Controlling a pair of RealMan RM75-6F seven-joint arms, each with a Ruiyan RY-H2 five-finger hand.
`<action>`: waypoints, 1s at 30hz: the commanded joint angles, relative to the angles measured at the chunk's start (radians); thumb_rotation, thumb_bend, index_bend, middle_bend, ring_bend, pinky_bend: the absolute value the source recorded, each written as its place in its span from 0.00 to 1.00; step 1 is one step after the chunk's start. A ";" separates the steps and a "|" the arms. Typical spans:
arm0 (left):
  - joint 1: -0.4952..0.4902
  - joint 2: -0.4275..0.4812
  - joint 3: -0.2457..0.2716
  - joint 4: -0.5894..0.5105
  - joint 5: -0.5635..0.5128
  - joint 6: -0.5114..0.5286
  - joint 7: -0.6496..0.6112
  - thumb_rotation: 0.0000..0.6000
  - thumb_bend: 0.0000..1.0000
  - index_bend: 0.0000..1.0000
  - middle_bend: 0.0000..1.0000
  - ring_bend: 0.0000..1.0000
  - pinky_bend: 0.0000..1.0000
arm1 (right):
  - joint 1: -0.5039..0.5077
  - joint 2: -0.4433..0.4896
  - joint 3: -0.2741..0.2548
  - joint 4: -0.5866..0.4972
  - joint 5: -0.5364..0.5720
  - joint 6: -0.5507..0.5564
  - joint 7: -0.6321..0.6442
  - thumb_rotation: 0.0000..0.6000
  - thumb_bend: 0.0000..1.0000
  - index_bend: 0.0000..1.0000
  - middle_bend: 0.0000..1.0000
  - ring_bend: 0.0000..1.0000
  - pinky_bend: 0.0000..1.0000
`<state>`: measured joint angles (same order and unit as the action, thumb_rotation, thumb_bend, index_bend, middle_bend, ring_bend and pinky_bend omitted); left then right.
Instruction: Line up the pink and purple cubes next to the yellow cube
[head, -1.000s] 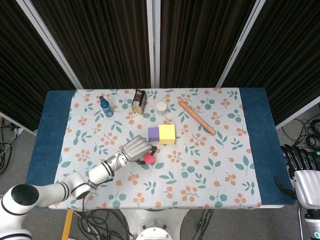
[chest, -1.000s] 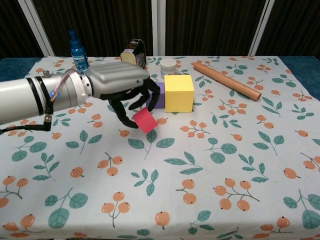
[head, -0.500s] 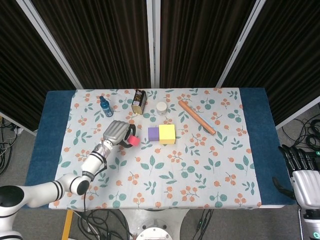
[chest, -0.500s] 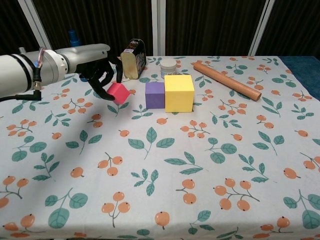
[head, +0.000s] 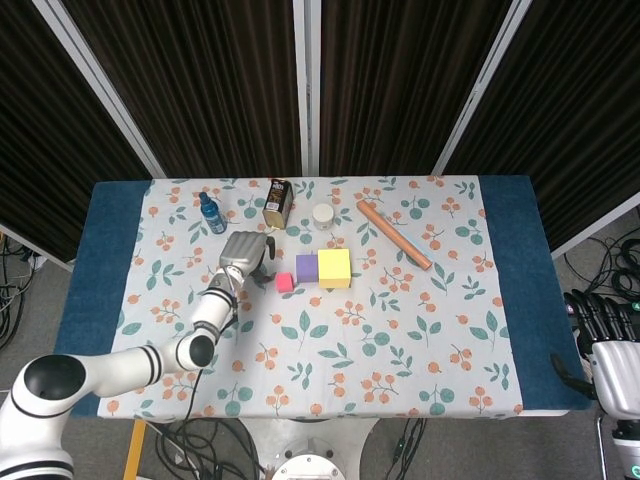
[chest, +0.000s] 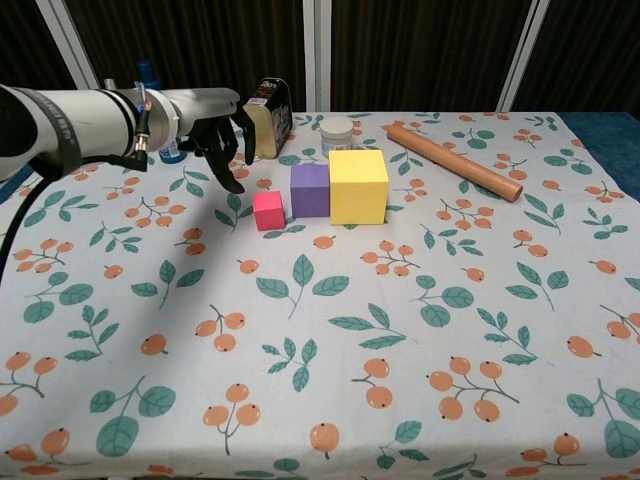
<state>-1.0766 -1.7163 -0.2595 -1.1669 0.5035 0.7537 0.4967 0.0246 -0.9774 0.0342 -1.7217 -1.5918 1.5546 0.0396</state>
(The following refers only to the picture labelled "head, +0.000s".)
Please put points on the yellow foam cube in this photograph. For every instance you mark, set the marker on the yellow foam cube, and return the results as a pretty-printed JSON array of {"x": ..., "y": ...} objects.
[{"x": 334, "y": 267}]

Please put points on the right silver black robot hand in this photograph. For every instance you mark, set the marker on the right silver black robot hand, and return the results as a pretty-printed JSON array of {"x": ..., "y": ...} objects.
[{"x": 617, "y": 375}]

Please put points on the dark pleated partition panel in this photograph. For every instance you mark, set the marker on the dark pleated partition panel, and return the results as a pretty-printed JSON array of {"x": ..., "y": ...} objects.
[
  {"x": 200, "y": 85},
  {"x": 575, "y": 125},
  {"x": 50, "y": 125},
  {"x": 400, "y": 85}
]

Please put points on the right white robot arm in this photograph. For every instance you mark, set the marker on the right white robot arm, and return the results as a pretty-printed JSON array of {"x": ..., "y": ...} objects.
[{"x": 629, "y": 450}]

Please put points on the purple foam cube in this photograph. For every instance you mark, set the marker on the purple foam cube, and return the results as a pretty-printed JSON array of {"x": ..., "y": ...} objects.
[{"x": 306, "y": 267}]

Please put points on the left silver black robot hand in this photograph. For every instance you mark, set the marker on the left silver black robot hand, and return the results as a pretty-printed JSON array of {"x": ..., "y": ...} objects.
[{"x": 242, "y": 250}]

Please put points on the pink foam cube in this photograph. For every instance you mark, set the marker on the pink foam cube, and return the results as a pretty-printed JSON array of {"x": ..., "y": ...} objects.
[{"x": 284, "y": 283}]

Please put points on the fruit and leaf print tablecloth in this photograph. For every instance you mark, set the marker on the fruit and leaf print tablecloth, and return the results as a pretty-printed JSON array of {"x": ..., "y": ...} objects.
[{"x": 325, "y": 345}]

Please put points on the blue table cover cloth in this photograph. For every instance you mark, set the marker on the blue table cover cloth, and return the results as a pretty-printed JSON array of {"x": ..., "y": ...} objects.
[{"x": 100, "y": 280}]

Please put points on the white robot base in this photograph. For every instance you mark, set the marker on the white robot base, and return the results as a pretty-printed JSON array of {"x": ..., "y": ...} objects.
[{"x": 307, "y": 450}]

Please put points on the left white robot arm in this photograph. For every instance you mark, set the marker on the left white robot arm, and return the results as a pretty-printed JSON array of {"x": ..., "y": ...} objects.
[{"x": 125, "y": 365}]

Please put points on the yellow metal bar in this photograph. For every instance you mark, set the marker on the yellow metal bar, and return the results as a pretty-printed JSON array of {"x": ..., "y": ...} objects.
[{"x": 134, "y": 450}]

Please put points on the white round jar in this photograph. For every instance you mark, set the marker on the white round jar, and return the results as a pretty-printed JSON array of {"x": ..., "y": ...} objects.
[{"x": 323, "y": 216}]

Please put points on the blue spray bottle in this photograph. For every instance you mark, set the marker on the blue spray bottle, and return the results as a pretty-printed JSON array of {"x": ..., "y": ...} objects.
[{"x": 215, "y": 217}]

